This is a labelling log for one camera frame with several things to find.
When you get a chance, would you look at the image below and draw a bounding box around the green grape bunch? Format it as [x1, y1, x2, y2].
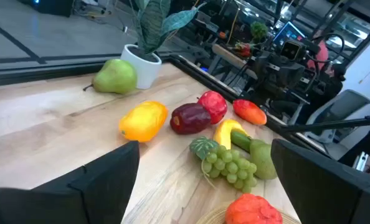
[189, 136, 259, 194]

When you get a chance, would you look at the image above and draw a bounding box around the round woven straw placemat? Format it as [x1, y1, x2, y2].
[196, 203, 301, 224]

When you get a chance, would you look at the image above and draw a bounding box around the bright red apple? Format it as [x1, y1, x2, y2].
[197, 90, 229, 125]

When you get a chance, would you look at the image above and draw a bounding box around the snake plant in white pot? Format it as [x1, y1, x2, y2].
[120, 0, 207, 90]

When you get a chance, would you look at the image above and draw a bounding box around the small green bushy plant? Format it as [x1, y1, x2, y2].
[250, 21, 268, 43]

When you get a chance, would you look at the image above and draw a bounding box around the light green pear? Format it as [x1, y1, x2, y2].
[82, 58, 138, 95]

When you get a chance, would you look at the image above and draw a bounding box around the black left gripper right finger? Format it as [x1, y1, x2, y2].
[270, 138, 370, 224]

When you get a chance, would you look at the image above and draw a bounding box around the person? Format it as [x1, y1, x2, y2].
[306, 29, 346, 78]

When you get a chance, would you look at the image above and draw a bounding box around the blue lit monitor screen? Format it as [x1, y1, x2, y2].
[273, 21, 306, 47]

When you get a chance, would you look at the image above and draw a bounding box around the orange red lobed pepper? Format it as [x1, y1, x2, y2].
[224, 193, 284, 224]

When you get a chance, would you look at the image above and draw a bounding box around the yellow orange mango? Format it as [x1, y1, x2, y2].
[118, 100, 169, 143]

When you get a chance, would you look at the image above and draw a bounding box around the grey office chair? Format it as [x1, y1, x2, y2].
[305, 89, 370, 144]

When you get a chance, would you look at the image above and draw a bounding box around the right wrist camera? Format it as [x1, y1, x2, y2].
[280, 39, 308, 62]

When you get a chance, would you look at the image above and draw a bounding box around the green cucumber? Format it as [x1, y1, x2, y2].
[230, 129, 253, 153]

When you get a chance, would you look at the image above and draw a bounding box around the black metal bar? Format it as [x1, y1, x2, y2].
[281, 114, 370, 133]

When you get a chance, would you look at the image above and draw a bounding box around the olive green pear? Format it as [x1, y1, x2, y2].
[249, 139, 278, 180]

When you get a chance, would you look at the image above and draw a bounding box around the dark red apple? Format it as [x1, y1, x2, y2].
[169, 103, 212, 135]

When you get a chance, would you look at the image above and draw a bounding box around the red orange mango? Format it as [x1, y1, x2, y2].
[232, 99, 268, 126]

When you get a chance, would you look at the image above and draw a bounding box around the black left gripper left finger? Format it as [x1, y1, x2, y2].
[0, 140, 141, 224]

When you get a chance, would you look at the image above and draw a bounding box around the yellow banana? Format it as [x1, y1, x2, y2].
[212, 119, 251, 150]

